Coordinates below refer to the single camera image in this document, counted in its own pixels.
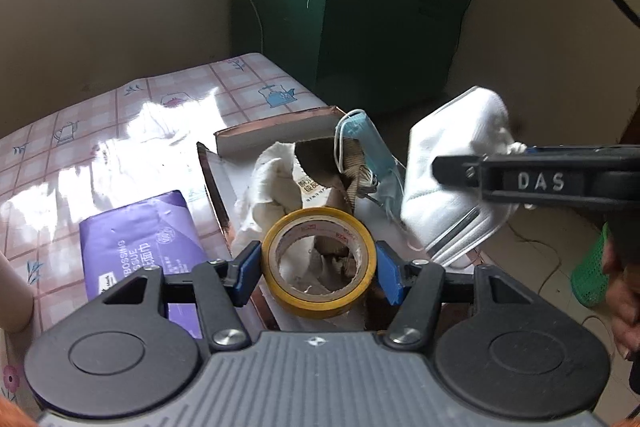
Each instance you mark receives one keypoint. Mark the open cardboard box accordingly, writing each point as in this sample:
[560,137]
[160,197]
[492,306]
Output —
[227,170]

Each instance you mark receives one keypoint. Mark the white cloth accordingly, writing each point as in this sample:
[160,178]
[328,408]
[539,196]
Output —
[278,186]

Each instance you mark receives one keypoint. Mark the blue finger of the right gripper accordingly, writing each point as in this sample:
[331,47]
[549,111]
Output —
[584,149]
[457,171]

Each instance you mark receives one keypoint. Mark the person's right hand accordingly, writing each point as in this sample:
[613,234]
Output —
[622,302]

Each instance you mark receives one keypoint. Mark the purple tissue pack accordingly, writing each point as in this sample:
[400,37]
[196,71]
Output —
[156,231]

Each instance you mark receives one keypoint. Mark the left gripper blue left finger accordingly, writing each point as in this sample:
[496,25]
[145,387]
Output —
[220,287]

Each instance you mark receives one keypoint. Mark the blue surgical face mask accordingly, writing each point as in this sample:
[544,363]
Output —
[381,177]

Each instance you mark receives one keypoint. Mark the beige cup with black lid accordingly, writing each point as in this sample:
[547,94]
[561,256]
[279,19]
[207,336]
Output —
[16,296]

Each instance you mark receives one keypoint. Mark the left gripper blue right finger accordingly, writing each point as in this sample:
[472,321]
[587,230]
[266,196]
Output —
[415,289]

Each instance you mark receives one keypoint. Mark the white face mask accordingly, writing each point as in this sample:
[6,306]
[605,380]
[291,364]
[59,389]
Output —
[442,206]

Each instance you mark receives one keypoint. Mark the yellow tape roll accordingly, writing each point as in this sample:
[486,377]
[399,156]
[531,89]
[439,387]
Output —
[318,262]

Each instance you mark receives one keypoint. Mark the green mesh basket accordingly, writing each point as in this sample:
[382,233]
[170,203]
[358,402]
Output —
[588,282]

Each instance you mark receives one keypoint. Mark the pink checkered tablecloth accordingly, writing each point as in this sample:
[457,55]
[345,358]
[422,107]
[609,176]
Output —
[125,145]

